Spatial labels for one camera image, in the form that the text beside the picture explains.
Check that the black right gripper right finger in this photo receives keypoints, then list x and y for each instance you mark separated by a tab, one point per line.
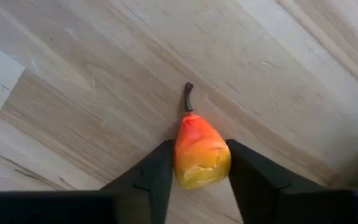
275	205

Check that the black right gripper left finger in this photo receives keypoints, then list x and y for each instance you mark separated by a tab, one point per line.
120	205

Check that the red and yellow pear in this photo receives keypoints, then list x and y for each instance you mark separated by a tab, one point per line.
200	155

